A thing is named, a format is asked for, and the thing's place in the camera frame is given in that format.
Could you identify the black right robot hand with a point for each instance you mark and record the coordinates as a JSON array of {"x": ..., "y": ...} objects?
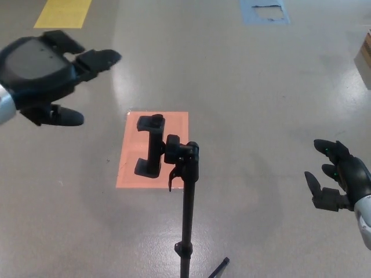
[{"x": 355, "y": 178}]

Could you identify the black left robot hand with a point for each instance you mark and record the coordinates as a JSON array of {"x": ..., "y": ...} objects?
[{"x": 34, "y": 63}]

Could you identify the black tripod phone stand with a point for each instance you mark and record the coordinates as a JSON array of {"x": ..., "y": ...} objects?
[{"x": 188, "y": 202}]

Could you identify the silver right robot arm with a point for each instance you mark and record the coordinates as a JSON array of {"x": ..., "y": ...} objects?
[{"x": 364, "y": 220}]

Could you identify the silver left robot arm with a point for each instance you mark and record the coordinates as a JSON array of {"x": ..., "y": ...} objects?
[{"x": 5, "y": 107}]

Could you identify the cardboard box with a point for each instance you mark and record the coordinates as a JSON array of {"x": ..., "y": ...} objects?
[{"x": 363, "y": 60}]

